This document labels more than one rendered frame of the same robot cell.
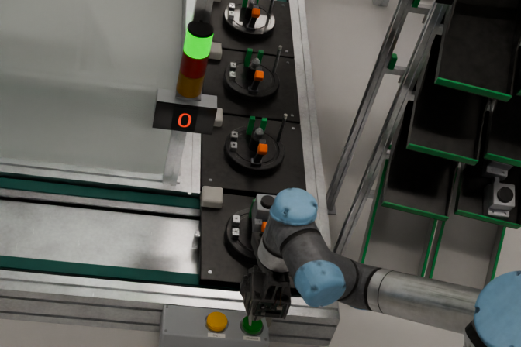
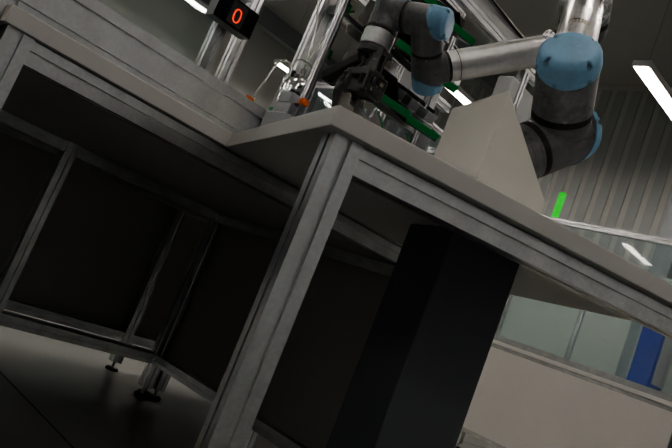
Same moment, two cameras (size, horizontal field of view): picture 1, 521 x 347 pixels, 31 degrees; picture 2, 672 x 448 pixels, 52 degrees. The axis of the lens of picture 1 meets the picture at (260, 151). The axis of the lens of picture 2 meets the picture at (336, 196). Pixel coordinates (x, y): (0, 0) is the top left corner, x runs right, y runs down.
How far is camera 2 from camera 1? 2.02 m
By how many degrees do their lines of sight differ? 60
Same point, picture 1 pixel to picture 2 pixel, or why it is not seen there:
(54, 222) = not seen: hidden behind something
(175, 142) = (208, 53)
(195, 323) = not seen: hidden behind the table
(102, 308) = (219, 99)
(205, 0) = not seen: outside the picture
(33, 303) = (167, 67)
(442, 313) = (508, 46)
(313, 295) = (447, 15)
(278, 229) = (395, 1)
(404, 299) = (478, 49)
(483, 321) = not seen: outside the picture
